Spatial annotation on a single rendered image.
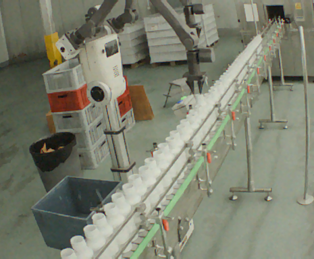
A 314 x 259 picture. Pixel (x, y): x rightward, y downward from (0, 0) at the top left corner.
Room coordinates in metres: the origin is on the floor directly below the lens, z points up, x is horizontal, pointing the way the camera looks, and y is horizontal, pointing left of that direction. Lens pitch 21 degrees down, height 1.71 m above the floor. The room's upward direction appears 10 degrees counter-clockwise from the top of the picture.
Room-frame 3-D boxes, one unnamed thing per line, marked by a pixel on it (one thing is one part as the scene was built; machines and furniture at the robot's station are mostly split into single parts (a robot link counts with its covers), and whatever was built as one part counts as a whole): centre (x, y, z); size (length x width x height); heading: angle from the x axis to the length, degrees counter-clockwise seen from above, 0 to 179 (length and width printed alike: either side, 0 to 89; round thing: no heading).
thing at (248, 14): (5.77, -1.82, 1.22); 0.23 x 0.03 x 0.32; 63
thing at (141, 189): (1.08, 0.09, 1.08); 0.06 x 0.06 x 0.17
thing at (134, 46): (9.36, 0.37, 0.50); 1.23 x 1.05 x 1.00; 151
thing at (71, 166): (2.98, 0.90, 0.32); 0.45 x 0.45 x 0.64
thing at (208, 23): (10.11, -1.45, 0.59); 1.25 x 1.03 x 1.17; 154
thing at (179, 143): (1.39, -0.06, 1.08); 0.06 x 0.06 x 0.17
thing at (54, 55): (11.43, 2.70, 0.55); 0.40 x 0.40 x 1.10; 63
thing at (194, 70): (1.71, -0.22, 1.32); 0.10 x 0.07 x 0.07; 63
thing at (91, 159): (4.02, 0.78, 0.11); 0.61 x 0.41 x 0.22; 159
